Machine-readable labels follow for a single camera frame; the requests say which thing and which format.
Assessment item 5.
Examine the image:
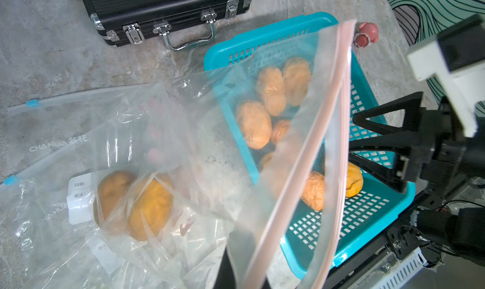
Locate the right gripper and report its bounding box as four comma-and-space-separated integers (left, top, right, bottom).
347, 91, 485, 195

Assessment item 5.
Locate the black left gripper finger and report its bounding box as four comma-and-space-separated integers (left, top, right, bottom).
213, 228, 271, 288

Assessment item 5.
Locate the clear pink-zipper bag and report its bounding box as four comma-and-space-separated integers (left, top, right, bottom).
75, 19, 356, 288

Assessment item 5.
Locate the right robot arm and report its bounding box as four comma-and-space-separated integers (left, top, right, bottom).
349, 92, 484, 266

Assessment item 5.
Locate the clear blue-zipper bag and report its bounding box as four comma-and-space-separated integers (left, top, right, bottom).
1, 84, 144, 187
1, 168, 232, 288

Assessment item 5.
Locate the pink small toy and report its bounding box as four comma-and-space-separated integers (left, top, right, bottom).
354, 22, 379, 48

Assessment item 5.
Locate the teal plastic basket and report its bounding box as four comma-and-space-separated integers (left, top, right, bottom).
204, 12, 416, 279

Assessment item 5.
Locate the black aluminium case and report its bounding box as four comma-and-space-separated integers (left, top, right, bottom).
82, 0, 252, 52

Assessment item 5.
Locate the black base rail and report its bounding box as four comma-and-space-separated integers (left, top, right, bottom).
323, 193, 464, 288

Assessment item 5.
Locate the white slotted cable duct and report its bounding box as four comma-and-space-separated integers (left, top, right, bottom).
370, 248, 428, 288

